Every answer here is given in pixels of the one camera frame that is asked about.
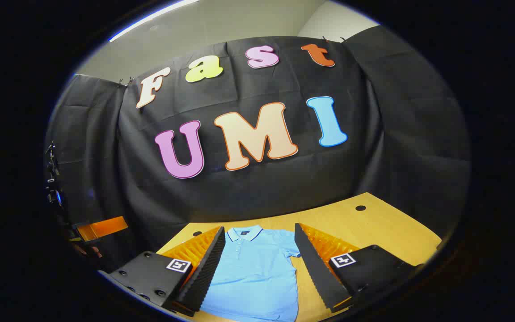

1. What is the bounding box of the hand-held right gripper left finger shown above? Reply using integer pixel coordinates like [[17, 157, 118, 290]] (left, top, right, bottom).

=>
[[108, 226, 226, 317]]

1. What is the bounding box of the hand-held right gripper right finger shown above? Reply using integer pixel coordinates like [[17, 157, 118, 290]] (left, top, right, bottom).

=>
[[294, 223, 423, 314]]

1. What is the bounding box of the light blue T-shirt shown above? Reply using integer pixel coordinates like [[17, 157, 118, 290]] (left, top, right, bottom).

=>
[[199, 225, 303, 322]]

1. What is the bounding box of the black backdrop cloth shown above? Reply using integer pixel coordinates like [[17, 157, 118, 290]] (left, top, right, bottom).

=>
[[45, 25, 472, 273]]

